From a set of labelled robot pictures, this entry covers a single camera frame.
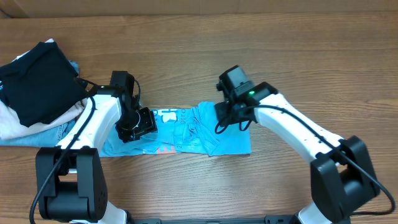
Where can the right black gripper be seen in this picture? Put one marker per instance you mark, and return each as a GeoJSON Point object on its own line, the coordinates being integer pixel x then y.
{"type": "Point", "coordinates": [223, 118]}

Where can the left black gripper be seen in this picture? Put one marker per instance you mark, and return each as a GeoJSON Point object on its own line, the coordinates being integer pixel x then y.
{"type": "Point", "coordinates": [148, 125]}

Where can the light blue printed t-shirt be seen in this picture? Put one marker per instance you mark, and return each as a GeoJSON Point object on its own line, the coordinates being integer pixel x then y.
{"type": "Point", "coordinates": [183, 130]}

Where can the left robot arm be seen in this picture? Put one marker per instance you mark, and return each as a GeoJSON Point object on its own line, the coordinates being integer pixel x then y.
{"type": "Point", "coordinates": [71, 187]}

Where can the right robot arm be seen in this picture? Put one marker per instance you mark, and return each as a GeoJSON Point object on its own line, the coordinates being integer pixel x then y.
{"type": "Point", "coordinates": [342, 177]}

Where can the folded blue denim jeans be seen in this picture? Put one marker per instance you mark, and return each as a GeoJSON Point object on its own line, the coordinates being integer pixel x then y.
{"type": "Point", "coordinates": [47, 138]}

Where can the folded black garment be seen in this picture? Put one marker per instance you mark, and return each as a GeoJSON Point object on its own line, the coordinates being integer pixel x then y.
{"type": "Point", "coordinates": [40, 86]}

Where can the folded cream white garment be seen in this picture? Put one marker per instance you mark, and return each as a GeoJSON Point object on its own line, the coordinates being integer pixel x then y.
{"type": "Point", "coordinates": [11, 127]}

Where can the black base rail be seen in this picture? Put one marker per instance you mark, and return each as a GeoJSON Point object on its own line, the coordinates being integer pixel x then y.
{"type": "Point", "coordinates": [211, 220]}

